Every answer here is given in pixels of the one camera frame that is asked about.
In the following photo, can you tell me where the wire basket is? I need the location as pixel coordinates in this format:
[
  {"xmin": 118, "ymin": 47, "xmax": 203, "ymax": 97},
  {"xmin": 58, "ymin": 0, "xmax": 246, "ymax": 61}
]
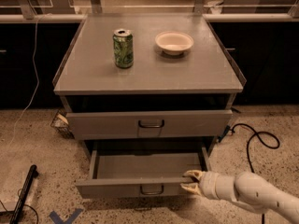
[{"xmin": 50, "ymin": 109, "xmax": 74, "ymax": 139}]

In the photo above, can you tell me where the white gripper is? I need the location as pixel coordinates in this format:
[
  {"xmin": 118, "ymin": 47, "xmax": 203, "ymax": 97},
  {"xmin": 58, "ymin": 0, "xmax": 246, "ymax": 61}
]
[{"xmin": 181, "ymin": 170, "xmax": 238, "ymax": 201}]

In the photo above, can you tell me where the green soda can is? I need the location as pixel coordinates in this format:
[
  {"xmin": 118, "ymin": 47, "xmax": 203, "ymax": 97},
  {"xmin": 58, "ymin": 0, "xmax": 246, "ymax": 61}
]
[{"xmin": 113, "ymin": 29, "xmax": 134, "ymax": 69}]

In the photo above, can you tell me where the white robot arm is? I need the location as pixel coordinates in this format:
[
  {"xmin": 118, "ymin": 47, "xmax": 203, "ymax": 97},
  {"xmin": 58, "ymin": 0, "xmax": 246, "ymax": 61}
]
[{"xmin": 180, "ymin": 170, "xmax": 299, "ymax": 224}]

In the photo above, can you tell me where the grey drawer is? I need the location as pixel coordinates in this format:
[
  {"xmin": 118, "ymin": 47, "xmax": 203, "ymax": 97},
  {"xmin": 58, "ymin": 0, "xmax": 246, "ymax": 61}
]
[
  {"xmin": 67, "ymin": 110, "xmax": 233, "ymax": 140},
  {"xmin": 76, "ymin": 138, "xmax": 210, "ymax": 199}
]

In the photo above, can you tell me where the grey drawer cabinet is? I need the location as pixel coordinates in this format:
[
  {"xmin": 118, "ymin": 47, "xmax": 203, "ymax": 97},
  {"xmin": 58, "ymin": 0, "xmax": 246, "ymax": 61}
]
[{"xmin": 54, "ymin": 13, "xmax": 246, "ymax": 149}]

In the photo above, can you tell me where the white paper bowl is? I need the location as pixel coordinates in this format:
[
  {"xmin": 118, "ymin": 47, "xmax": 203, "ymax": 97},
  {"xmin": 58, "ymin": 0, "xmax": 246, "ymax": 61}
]
[{"xmin": 155, "ymin": 31, "xmax": 193, "ymax": 55}]

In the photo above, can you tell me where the black floor cable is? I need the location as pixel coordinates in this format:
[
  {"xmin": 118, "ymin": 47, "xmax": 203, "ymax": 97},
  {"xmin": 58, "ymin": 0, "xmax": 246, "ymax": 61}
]
[{"xmin": 218, "ymin": 122, "xmax": 281, "ymax": 224}]

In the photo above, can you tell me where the white hanging cable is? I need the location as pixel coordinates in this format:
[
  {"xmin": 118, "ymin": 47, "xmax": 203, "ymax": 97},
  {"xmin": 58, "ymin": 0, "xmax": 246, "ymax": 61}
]
[{"xmin": 6, "ymin": 12, "xmax": 52, "ymax": 147}]

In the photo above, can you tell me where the black bar on floor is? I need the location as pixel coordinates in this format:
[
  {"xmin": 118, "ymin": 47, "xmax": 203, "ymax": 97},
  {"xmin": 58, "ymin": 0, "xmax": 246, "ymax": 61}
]
[{"xmin": 9, "ymin": 164, "xmax": 38, "ymax": 224}]

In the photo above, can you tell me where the grey top drawer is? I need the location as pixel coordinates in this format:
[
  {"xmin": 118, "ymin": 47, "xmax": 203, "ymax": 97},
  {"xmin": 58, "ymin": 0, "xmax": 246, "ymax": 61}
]
[{"xmin": 67, "ymin": 110, "xmax": 233, "ymax": 140}]

